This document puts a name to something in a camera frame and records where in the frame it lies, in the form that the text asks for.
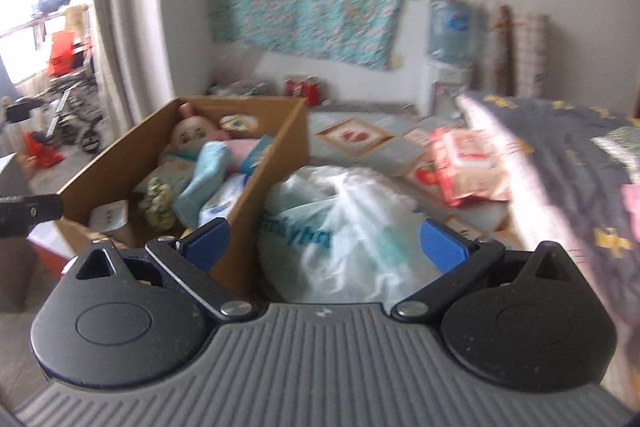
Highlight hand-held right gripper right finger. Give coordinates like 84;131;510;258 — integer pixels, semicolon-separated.
391;218;573;322

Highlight white plastic bag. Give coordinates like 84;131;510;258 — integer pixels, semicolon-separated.
257;165;443;305

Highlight white square pack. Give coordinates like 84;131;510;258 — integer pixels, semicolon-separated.
92;201;128;230

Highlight blue water jug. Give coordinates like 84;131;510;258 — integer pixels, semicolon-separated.
427;0;483;65

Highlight pink mesh sponge pad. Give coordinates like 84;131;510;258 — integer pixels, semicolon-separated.
227;139;261;168

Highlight pile of plastic trash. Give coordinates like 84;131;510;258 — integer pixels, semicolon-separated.
207;77;281;98

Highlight red plastic item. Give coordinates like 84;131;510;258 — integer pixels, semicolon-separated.
22;132;63;168

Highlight teal towel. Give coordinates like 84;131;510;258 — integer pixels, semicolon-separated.
175;141;238;228

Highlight folded stroller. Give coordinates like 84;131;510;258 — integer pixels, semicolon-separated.
47;72;106;152

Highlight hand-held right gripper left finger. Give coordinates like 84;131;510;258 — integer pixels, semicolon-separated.
74;218;258;322

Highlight patterned floor mat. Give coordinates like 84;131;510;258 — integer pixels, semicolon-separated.
307;112;526;253

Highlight brown cardboard box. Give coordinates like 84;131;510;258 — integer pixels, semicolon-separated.
57;96;310;303

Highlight pink plush toy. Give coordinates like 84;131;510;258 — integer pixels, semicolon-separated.
167;102;233;152

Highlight rolled patterned mat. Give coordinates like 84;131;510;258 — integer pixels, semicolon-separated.
515;12;548;98
487;4;513;95

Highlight grey curtain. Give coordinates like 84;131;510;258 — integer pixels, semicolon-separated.
87;0;173;148

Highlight white water dispenser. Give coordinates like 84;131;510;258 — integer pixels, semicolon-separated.
425;59;473;118

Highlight pink wet wipes pack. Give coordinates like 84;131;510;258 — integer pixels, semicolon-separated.
431;127;512;206

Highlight white blue tissue pack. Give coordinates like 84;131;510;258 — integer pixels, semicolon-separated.
200;174;251;228

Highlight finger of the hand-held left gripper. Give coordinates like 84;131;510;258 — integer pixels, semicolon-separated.
0;193;65;238

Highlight red cans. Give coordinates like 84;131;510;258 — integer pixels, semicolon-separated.
284;76;322;105

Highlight grey printed blanket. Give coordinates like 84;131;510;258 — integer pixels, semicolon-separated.
460;91;640;358

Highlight green floral soft item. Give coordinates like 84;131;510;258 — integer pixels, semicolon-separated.
140;177;176;228

